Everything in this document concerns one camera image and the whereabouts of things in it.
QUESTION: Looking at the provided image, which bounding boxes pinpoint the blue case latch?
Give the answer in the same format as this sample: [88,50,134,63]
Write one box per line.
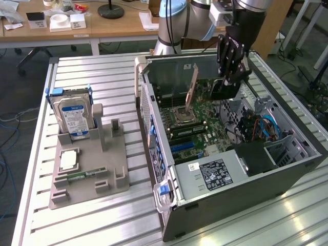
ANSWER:
[158,184,171,197]

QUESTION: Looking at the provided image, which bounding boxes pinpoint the clear bag dark contents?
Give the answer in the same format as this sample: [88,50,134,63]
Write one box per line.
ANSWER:
[55,1,75,13]

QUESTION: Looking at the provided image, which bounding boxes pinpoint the flat white box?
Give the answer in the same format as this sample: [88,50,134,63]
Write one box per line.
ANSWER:
[49,22,72,33]

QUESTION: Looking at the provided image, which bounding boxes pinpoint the blue disk wire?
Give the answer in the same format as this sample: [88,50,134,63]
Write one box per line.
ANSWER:
[257,114,282,141]

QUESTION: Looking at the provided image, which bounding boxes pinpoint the black topped white box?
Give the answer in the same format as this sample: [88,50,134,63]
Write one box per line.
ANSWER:
[26,12,48,29]

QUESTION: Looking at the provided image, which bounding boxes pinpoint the white table frame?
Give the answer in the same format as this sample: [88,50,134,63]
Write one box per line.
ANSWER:
[280,0,328,70]

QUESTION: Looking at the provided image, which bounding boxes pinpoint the black round lamp base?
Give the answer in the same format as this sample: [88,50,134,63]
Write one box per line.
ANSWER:
[97,0,125,20]

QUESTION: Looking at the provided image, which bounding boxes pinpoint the hard disk with blue rails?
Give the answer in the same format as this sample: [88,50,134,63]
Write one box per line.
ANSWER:
[45,87,93,141]

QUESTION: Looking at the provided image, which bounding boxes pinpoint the pale plastic case handle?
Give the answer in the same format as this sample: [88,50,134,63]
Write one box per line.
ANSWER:
[153,179,178,214]

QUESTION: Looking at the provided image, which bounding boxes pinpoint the wooden desk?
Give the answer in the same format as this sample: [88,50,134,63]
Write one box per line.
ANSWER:
[0,0,233,56]

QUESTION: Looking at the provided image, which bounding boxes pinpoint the open dark PC case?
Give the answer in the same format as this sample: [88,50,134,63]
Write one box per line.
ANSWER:
[134,46,323,243]

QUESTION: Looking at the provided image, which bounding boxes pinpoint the installed RAM stick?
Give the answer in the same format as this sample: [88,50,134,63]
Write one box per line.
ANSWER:
[170,124,208,138]

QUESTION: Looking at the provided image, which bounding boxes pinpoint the grey parts rack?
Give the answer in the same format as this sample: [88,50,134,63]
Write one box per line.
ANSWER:
[48,104,130,211]

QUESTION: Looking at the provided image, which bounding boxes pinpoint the CPU socket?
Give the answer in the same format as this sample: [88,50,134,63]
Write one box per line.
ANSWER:
[173,105,197,127]

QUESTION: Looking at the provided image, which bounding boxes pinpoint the crumpled plastic bag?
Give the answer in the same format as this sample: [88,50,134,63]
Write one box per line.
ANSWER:
[0,1,25,24]

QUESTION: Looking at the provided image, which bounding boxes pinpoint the white tape roll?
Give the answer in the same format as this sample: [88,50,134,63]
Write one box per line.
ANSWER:
[50,14,69,27]

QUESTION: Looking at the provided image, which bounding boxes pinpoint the black chair base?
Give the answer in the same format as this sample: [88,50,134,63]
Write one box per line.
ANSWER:
[15,46,77,76]

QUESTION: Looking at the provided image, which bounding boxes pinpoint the blue expansion slot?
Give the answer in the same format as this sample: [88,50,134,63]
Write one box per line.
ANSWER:
[170,141,196,152]

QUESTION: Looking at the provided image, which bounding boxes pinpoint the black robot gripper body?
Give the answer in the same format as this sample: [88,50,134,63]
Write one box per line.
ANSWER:
[225,7,266,52]

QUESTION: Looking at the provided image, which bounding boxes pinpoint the silver disk bay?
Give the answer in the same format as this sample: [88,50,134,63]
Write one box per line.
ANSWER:
[263,133,310,167]

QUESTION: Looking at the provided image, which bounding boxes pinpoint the green RAM stick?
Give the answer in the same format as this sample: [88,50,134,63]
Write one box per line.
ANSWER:
[66,170,98,180]

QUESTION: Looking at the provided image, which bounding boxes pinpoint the silver CPU chip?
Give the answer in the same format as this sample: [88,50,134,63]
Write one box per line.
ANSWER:
[58,151,79,173]

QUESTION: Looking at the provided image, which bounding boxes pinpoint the graphics card with metal bracket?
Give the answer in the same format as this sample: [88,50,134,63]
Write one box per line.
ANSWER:
[186,63,241,108]

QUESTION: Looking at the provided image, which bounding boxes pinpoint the black air duct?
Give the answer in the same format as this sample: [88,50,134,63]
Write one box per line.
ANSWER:
[225,140,279,178]

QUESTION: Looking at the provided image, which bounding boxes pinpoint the small cardboard box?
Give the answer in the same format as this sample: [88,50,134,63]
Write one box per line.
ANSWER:
[148,0,161,18]

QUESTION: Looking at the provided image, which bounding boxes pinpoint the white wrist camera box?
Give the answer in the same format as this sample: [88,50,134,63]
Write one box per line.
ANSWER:
[209,2,228,27]

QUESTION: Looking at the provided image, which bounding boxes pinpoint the grey power supply unit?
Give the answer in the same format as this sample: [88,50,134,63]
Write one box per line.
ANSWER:
[174,149,250,201]

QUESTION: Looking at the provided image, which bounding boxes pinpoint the silver perforated drive cage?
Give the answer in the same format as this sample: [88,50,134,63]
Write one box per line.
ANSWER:
[219,57,279,129]

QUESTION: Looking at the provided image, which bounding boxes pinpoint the green motherboard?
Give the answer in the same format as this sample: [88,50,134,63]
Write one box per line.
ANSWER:
[151,84,231,165]

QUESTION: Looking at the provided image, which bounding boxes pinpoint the silver chipset heat sink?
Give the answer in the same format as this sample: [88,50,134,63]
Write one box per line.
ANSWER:
[204,145,221,155]

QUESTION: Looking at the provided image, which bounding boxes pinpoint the white labelled box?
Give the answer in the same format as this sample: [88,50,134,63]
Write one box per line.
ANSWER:
[70,13,87,30]

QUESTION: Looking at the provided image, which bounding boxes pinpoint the white paper stack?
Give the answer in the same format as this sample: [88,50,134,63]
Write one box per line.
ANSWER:
[139,11,160,31]

